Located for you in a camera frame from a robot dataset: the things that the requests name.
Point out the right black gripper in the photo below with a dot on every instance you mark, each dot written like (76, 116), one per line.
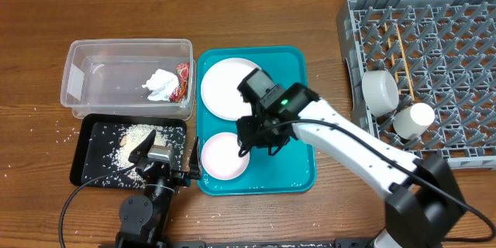
(247, 136)

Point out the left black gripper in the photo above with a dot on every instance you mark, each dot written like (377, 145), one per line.
(184, 177)

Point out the pink bowl with rice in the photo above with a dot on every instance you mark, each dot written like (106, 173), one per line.
(220, 157)

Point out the white round plate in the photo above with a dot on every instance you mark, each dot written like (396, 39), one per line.
(219, 88)

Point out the red snack wrapper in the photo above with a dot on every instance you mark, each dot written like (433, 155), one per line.
(180, 92)

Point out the white tissue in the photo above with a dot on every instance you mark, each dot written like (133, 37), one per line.
(161, 85)

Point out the grey-white bowl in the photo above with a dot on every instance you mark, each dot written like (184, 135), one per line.
(380, 92)

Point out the white paper cup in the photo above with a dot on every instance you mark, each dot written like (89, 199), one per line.
(413, 121)

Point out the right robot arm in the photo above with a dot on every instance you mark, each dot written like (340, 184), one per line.
(423, 201)

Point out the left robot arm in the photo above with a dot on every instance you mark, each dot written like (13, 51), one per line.
(143, 217)

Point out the grey dishwasher rack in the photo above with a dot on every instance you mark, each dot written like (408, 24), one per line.
(450, 49)

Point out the pile of spilled rice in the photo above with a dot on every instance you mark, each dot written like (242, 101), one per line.
(131, 138)

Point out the teal plastic tray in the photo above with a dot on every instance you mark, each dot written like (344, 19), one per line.
(293, 168)

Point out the black square tray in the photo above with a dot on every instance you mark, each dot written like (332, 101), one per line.
(98, 139)

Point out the clear plastic bin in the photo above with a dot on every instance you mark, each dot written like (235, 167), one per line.
(108, 76)

